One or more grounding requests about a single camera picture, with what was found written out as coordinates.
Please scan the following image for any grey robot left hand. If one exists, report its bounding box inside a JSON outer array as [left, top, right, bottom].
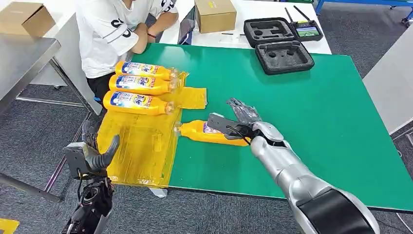
[[81, 120, 121, 173]]

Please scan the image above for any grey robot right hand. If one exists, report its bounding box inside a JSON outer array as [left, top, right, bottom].
[[225, 97, 285, 144]]

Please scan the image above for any orange detergent bottle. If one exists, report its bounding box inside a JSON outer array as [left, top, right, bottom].
[[103, 90, 175, 116], [115, 60, 179, 81], [109, 74, 177, 96], [174, 120, 251, 147]]

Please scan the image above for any yellow plastic sheet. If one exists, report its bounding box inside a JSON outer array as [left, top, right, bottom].
[[96, 71, 208, 189]]

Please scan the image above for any black foam-lined case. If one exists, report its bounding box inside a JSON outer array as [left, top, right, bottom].
[[243, 17, 315, 76]]

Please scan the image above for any green table mat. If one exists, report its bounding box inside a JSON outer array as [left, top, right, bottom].
[[132, 42, 413, 212]]

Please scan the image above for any black remote with antennas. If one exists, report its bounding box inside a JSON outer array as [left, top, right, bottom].
[[284, 5, 324, 42]]

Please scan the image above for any cardboard box with yellow mark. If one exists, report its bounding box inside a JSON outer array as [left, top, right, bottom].
[[195, 0, 237, 34]]

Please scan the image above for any white table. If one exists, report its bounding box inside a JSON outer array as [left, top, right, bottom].
[[190, 0, 333, 55]]

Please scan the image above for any pale grey desk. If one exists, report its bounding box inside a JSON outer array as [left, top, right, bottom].
[[30, 9, 104, 115]]

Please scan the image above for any yellow floor marker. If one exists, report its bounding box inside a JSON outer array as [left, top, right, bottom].
[[0, 218, 20, 234]]

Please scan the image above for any seated person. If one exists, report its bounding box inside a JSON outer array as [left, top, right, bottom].
[[75, 0, 179, 102]]

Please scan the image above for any steel table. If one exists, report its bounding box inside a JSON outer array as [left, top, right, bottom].
[[0, 32, 94, 202]]

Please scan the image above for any light grey table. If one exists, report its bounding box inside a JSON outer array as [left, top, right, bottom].
[[363, 24, 413, 137]]

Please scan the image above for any plain cardboard box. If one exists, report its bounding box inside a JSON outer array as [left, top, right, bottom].
[[0, 2, 56, 39]]

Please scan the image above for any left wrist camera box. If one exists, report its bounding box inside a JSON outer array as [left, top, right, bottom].
[[63, 142, 97, 180]]

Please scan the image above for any blue metal frame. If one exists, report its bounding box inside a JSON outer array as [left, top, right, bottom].
[[314, 0, 413, 25]]

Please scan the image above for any white floor cable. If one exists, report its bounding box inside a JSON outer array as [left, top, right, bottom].
[[396, 214, 413, 233]]

